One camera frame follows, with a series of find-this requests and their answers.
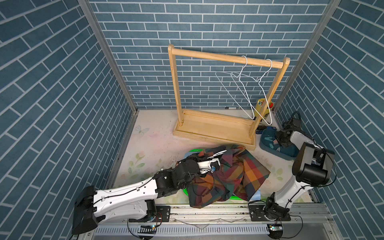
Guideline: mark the green plastic basket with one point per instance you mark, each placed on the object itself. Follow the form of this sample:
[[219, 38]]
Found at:
[[193, 151]]

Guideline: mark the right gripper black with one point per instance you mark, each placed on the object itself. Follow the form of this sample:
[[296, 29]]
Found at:
[[277, 134]]

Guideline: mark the wooden clothes rack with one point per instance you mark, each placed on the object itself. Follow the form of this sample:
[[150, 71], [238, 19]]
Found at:
[[216, 128]]

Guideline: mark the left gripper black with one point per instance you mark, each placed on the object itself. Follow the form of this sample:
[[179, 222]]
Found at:
[[195, 159]]

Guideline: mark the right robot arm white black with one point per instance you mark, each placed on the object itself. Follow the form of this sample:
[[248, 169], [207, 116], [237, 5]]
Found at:
[[312, 166]]

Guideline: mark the light blue shirt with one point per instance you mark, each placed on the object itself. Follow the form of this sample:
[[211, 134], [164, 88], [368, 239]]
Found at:
[[256, 196]]

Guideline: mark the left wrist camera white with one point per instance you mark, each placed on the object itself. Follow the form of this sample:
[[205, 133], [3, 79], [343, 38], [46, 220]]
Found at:
[[209, 166]]

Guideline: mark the dark multicolour plaid shirt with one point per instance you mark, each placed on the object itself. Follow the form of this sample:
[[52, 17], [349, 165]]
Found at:
[[240, 174]]

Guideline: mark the blue black stapler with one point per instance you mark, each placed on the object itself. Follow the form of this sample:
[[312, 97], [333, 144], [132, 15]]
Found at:
[[260, 129]]

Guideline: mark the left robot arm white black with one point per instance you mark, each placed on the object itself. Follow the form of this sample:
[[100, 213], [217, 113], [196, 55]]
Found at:
[[137, 201]]

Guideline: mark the teal storage box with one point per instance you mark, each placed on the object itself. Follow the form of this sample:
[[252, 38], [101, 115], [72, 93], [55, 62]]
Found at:
[[269, 143]]

